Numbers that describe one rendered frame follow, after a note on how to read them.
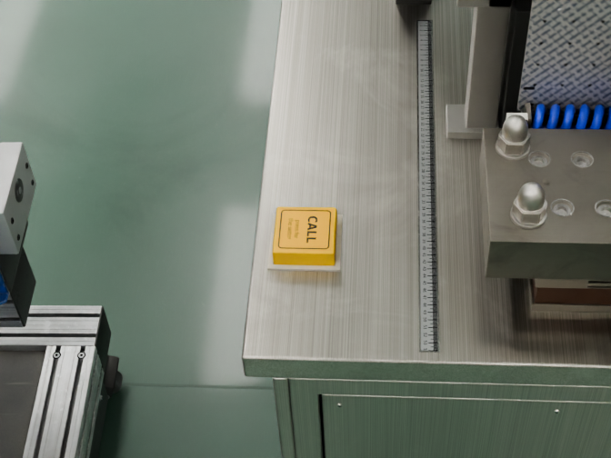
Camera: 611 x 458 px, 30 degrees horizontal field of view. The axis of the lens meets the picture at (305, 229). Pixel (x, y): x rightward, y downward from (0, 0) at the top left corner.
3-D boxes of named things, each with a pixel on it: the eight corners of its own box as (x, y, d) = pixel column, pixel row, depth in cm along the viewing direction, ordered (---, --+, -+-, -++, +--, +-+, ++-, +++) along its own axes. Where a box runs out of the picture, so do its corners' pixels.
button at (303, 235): (277, 218, 132) (276, 205, 130) (337, 220, 132) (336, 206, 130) (273, 265, 128) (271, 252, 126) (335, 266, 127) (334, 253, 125)
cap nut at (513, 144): (494, 134, 121) (498, 104, 118) (528, 135, 121) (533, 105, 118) (495, 160, 119) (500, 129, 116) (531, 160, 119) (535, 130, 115)
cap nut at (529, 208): (508, 201, 115) (513, 171, 112) (545, 202, 115) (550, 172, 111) (511, 228, 113) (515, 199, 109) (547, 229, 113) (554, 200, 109)
